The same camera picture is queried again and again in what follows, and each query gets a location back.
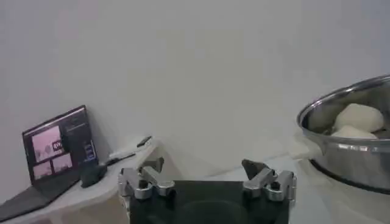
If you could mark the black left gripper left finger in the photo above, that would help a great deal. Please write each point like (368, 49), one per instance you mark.
(158, 179)

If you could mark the white steamed bun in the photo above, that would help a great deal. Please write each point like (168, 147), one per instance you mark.
(359, 117)
(353, 133)

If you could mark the desk with pale cloth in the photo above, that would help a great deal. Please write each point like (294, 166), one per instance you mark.
(100, 201)

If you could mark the open black laptop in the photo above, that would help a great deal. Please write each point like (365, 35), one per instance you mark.
(58, 146)

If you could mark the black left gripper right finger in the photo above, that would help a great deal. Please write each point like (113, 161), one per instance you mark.
(262, 179)

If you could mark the black computer mouse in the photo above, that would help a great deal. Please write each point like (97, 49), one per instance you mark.
(93, 176)

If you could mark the black pen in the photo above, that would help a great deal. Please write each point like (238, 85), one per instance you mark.
(144, 141)

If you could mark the steel steamer pot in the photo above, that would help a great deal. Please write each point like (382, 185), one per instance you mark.
(350, 161)

